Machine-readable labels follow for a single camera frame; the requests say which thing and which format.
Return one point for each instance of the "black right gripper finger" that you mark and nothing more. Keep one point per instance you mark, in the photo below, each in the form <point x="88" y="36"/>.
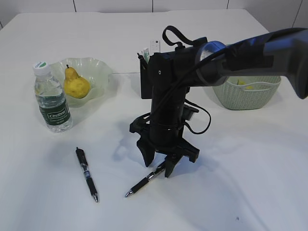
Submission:
<point x="147" y="151"/>
<point x="170" y="163"/>

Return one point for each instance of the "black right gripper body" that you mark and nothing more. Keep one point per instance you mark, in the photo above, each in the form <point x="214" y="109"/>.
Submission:
<point x="171" y="76"/>

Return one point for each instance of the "clear plastic ruler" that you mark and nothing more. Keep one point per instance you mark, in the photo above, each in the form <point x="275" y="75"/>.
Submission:
<point x="154" y="46"/>

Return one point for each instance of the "black pen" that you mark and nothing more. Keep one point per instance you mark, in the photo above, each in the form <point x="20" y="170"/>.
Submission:
<point x="87" y="175"/>
<point x="143" y="63"/>
<point x="160" y="168"/>

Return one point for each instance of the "mint green pen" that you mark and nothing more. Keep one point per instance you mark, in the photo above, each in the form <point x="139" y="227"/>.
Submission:
<point x="146" y="54"/>

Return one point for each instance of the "yellow white waste paper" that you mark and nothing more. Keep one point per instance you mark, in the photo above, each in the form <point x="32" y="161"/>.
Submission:
<point x="244" y="85"/>

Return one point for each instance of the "yellow pear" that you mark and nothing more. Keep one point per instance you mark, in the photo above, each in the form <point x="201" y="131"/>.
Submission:
<point x="75" y="85"/>

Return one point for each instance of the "clear plastic water bottle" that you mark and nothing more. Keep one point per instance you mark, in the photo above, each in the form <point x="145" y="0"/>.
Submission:
<point x="51" y="99"/>

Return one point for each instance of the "blue grey right robot arm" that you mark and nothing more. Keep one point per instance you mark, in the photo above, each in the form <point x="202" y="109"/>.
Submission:
<point x="201" y="63"/>

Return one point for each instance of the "black pen under ruler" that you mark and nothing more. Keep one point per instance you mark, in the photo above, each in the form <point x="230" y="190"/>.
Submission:
<point x="160" y="168"/>

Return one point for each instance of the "black square pen holder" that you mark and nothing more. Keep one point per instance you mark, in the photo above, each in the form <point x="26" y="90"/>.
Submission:
<point x="146" y="86"/>

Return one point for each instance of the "green woven plastic basket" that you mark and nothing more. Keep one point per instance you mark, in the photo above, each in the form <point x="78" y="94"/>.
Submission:
<point x="233" y="97"/>

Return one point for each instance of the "pale green glass plate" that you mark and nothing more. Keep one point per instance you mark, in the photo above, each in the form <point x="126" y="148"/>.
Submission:
<point x="96" y="72"/>

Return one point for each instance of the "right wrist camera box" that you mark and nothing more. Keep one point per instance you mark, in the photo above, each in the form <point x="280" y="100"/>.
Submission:
<point x="188" y="112"/>

